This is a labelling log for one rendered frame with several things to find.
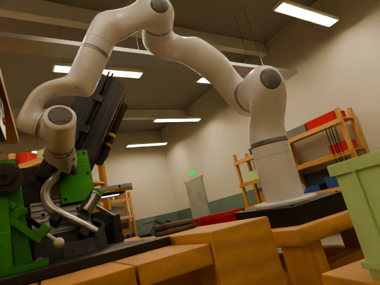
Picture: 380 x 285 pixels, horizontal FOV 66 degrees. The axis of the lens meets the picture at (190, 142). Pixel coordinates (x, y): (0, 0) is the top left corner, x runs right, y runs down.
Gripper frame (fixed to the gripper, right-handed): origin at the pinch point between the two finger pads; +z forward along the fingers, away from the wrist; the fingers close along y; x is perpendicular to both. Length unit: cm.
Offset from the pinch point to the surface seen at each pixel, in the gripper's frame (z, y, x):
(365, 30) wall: 85, -202, -563
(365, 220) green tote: -70, -60, 12
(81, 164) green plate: 2.8, -3.3, -7.5
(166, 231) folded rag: -25.6, -40.7, 9.6
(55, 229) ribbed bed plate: 4.3, -11.1, 16.1
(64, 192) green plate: 2.8, -5.6, 4.5
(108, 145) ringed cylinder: 19.2, -1.8, -31.2
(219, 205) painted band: 675, -220, -457
